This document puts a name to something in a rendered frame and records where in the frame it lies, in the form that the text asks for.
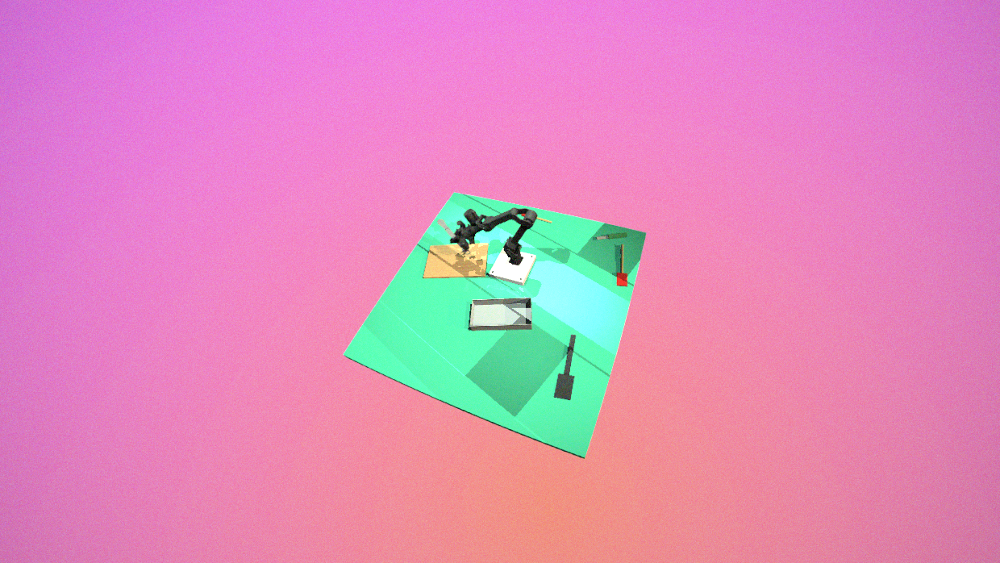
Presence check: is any dark grey rectangular tin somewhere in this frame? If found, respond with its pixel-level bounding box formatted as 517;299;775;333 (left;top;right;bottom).
470;298;532;332

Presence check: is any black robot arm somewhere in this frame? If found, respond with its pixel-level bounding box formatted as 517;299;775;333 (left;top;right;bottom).
463;207;538;265

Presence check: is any dark grey spatula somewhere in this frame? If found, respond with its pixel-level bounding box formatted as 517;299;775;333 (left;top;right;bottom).
554;334;577;400

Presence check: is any light wooden board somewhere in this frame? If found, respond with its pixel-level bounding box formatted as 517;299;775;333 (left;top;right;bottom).
423;243;489;279

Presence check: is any red spatula with wooden handle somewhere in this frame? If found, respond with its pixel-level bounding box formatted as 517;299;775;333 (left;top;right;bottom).
617;244;627;287

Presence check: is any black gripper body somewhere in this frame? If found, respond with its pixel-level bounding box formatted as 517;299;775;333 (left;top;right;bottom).
456;220;476;251

